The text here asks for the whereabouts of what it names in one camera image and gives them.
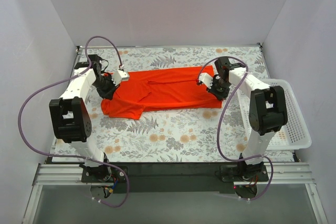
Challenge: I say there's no orange t shirt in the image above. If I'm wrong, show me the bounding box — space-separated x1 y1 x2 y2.
101 66 222 120

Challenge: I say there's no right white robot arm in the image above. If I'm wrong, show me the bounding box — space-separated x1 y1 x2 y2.
197 56 288 181

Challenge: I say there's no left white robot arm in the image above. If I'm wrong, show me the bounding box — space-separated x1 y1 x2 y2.
49 55 120 182

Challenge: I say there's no floral table mat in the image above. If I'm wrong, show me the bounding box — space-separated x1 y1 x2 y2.
52 46 295 163

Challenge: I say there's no white plastic basket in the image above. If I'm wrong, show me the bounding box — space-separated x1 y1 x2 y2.
240 79 312 151

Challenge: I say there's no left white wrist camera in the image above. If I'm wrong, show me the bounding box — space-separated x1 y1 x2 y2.
111 70 130 86

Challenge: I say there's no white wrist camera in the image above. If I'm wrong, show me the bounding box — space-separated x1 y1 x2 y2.
197 72 213 89
111 70 130 86

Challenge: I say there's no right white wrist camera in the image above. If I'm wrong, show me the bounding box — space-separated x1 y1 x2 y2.
197 72 213 89

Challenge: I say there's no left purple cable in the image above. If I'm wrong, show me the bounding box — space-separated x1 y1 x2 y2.
17 36 130 207

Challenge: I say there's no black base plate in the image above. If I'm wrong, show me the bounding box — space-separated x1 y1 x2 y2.
81 161 270 195

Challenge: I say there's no aluminium frame rail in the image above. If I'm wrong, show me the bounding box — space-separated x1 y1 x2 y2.
33 163 315 185

